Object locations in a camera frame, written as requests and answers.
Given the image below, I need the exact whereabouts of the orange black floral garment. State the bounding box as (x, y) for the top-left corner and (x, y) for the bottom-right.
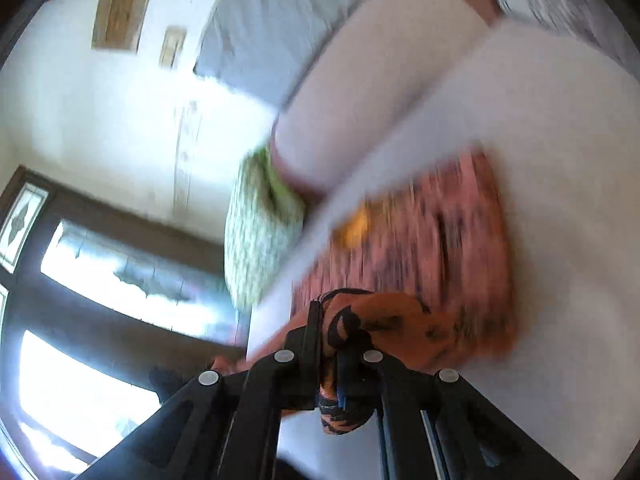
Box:
(209, 152), (522, 436)

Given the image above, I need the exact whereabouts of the stained glass wooden door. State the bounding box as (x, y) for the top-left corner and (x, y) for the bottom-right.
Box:
(1, 167), (250, 478)

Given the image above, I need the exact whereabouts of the green white patterned pillow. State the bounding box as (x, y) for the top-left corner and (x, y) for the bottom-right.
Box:
(224, 144), (306, 313)

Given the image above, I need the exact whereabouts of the pink bolster cushion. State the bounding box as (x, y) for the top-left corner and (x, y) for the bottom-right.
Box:
(270, 0), (501, 204)

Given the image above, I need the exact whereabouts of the light blue pillow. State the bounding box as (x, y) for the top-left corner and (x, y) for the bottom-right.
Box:
(193, 0), (362, 108)

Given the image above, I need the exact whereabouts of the striped grey blanket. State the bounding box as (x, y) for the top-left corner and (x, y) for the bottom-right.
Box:
(497, 0), (639, 77)

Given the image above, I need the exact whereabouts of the beige wall switch plate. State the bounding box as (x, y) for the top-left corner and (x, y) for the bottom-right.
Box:
(158, 26), (186, 68)

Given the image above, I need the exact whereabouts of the framed wall picture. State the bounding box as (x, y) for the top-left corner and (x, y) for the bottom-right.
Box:
(91, 0), (149, 52)

